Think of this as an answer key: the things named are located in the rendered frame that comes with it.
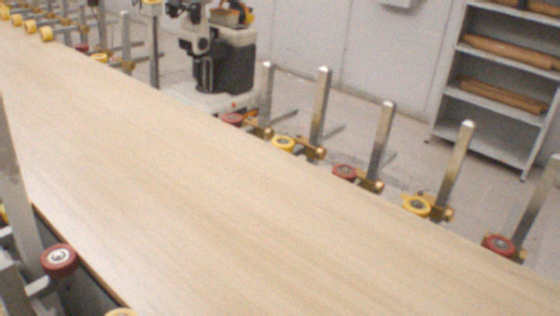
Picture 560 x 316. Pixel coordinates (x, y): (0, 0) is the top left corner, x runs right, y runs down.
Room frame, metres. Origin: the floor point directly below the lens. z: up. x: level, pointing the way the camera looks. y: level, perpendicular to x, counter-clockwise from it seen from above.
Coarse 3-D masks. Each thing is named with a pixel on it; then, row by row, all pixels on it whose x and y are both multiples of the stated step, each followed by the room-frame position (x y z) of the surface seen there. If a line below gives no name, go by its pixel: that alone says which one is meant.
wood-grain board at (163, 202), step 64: (0, 64) 1.77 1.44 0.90; (64, 64) 1.84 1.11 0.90; (64, 128) 1.19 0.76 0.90; (128, 128) 1.24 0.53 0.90; (192, 128) 1.28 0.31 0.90; (64, 192) 0.84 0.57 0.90; (128, 192) 0.87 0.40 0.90; (192, 192) 0.91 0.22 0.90; (256, 192) 0.94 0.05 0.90; (320, 192) 0.97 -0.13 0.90; (128, 256) 0.64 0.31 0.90; (192, 256) 0.66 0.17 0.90; (256, 256) 0.69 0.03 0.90; (320, 256) 0.71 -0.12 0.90; (384, 256) 0.73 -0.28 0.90; (448, 256) 0.74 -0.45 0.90
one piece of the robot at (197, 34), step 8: (200, 0) 3.02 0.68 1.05; (208, 0) 3.08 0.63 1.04; (184, 24) 3.05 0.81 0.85; (192, 24) 3.00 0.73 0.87; (200, 24) 2.98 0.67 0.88; (208, 24) 3.04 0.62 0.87; (176, 32) 3.05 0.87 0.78; (184, 32) 3.01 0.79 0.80; (192, 32) 3.00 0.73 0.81; (200, 32) 2.98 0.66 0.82; (208, 32) 3.05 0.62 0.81; (176, 40) 3.06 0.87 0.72; (192, 40) 2.95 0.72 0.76; (200, 40) 2.98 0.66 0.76; (208, 40) 3.05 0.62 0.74; (200, 48) 2.98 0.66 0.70; (208, 48) 3.05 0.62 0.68
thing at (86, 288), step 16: (0, 224) 1.36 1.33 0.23; (48, 240) 0.80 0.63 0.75; (16, 256) 1.22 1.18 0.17; (80, 272) 0.68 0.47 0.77; (64, 288) 0.79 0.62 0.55; (80, 288) 0.70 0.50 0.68; (96, 288) 0.63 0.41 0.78; (64, 304) 0.93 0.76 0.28; (80, 304) 0.73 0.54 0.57; (96, 304) 0.65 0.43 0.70; (112, 304) 0.58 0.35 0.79
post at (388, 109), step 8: (384, 104) 1.18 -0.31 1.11; (392, 104) 1.18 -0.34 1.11; (384, 112) 1.18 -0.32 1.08; (392, 112) 1.17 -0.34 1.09; (384, 120) 1.17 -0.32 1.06; (392, 120) 1.19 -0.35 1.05; (384, 128) 1.17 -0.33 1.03; (376, 136) 1.18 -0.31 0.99; (384, 136) 1.17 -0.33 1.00; (376, 144) 1.18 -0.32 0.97; (384, 144) 1.17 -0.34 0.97; (376, 152) 1.18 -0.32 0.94; (384, 152) 1.19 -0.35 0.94; (376, 160) 1.17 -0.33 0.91; (368, 168) 1.18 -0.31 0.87; (376, 168) 1.17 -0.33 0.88; (368, 176) 1.18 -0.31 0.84; (376, 176) 1.17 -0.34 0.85
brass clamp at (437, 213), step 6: (426, 198) 1.07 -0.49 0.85; (432, 198) 1.07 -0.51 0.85; (432, 204) 1.04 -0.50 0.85; (432, 210) 1.03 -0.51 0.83; (438, 210) 1.02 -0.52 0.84; (444, 210) 1.01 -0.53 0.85; (450, 210) 1.01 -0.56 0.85; (432, 216) 1.03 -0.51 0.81; (438, 216) 1.02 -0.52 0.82; (444, 216) 1.00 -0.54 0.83; (450, 216) 1.00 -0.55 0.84
